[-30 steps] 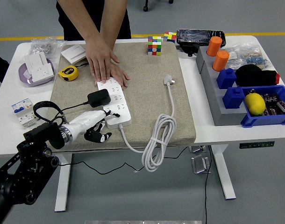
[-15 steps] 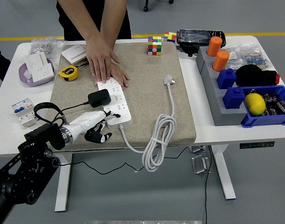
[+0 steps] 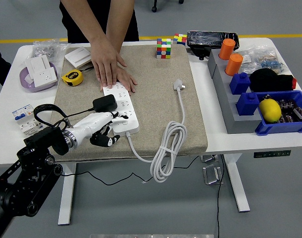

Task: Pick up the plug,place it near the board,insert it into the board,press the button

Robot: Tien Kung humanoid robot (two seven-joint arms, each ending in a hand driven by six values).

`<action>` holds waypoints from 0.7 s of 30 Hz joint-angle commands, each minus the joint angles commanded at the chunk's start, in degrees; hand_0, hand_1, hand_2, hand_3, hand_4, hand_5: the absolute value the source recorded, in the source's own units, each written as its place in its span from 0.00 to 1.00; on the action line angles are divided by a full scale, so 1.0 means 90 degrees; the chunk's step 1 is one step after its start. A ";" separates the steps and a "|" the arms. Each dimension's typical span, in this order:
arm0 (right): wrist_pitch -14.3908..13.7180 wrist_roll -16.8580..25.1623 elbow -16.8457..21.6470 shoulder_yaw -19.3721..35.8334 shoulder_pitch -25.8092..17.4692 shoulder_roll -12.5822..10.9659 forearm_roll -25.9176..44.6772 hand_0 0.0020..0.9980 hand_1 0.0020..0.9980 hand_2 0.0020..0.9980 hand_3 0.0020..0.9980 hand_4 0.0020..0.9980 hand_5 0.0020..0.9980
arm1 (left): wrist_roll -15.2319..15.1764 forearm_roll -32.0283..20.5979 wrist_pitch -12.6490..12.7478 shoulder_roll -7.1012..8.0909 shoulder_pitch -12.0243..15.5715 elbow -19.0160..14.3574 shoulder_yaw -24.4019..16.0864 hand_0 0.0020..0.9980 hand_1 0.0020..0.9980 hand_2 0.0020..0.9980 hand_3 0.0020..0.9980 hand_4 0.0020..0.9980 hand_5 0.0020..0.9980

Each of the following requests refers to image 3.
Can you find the blue block with knob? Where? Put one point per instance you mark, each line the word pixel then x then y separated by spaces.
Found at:
pixel 247 104
pixel 239 84

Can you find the clear bag of blue parts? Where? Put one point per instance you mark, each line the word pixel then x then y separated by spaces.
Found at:
pixel 272 65

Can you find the purple tray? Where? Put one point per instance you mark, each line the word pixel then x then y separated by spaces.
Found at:
pixel 26 85

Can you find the white switch panel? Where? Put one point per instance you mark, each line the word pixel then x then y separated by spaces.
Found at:
pixel 37 63

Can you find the black wrapped box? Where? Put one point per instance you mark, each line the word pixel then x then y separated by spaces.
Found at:
pixel 205 38

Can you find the person's left hand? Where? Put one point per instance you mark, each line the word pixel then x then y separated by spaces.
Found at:
pixel 127 80

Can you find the yellow lemon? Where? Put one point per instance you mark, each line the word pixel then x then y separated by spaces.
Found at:
pixel 269 111

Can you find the orange cylinder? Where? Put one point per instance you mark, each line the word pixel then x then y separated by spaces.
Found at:
pixel 234 65
pixel 227 49

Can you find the clear bag of metal parts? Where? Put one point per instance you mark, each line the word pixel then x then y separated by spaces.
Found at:
pixel 45 49

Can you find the grey-brown mat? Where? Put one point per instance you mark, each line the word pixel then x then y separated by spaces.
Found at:
pixel 153 74

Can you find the black fabric bundle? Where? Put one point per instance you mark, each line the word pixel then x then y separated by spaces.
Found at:
pixel 267 80

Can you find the metal bracket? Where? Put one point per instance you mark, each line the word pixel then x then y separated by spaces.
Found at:
pixel 211 174

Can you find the person's right hand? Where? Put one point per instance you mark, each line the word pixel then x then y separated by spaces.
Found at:
pixel 106 62

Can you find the person's left forearm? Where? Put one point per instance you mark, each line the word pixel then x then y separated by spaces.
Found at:
pixel 121 19

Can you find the yellow tape measure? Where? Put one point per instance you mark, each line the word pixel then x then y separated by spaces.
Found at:
pixel 72 78

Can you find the white power strip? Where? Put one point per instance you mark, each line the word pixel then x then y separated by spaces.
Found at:
pixel 127 99

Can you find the white table leg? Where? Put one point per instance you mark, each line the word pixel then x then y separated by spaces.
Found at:
pixel 236 183
pixel 66 198

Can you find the white double wall switch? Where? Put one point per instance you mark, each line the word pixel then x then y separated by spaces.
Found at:
pixel 78 56

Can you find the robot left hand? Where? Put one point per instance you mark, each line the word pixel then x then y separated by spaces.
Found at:
pixel 90 125

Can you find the grey stepped block holder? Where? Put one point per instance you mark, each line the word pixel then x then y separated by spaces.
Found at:
pixel 225 104

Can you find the white socket panel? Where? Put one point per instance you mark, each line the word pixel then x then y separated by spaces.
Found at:
pixel 44 77

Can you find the black office chair base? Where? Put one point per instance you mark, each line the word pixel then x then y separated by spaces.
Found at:
pixel 154 9

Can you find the black table control panel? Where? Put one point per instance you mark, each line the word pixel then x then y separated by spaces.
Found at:
pixel 272 154

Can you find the large colourful puzzle cube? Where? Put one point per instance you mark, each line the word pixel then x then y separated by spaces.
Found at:
pixel 164 49

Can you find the small colourful puzzle cube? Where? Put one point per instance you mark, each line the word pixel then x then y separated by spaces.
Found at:
pixel 180 39

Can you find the person's right forearm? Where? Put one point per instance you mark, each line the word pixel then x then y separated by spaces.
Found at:
pixel 84 19

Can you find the black plug adapter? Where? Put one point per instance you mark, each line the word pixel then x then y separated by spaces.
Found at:
pixel 105 102

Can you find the clear bag of beige parts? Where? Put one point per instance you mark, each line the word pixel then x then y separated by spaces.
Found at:
pixel 250 60

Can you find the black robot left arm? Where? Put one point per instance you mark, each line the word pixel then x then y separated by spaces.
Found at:
pixel 24 186

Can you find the blue plastic bin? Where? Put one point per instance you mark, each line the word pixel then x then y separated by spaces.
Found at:
pixel 279 129

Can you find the white blue circuit breaker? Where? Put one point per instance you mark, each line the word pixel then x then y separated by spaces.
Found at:
pixel 22 114

